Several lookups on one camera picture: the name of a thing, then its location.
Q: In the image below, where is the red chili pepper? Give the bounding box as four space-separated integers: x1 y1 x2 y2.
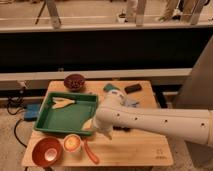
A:
83 139 100 165

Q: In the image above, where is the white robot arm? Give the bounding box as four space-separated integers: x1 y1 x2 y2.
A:
82 90 213 148

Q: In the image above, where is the dark red patterned bowl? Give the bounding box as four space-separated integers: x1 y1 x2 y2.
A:
64 74 85 91

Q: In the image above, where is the green plastic tray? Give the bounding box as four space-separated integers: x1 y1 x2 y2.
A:
34 92 98 136

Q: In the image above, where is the small orange cup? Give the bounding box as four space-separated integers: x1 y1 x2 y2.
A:
63 134 81 153

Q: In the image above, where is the black metal scoop tool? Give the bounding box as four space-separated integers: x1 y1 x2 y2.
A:
113 126 131 132

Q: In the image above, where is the teal sponge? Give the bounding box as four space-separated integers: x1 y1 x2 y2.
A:
103 83 117 92

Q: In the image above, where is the wooden table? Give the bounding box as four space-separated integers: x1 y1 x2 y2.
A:
22 80 173 168

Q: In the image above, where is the light blue crumpled cloth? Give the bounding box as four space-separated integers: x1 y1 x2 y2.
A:
124 98 139 108

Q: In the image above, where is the blue power box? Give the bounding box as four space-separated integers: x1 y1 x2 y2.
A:
24 104 40 121

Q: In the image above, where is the black rectangular block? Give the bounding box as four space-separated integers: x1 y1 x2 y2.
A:
124 84 142 94

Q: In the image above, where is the black cable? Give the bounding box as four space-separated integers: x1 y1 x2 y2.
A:
6 87 28 148

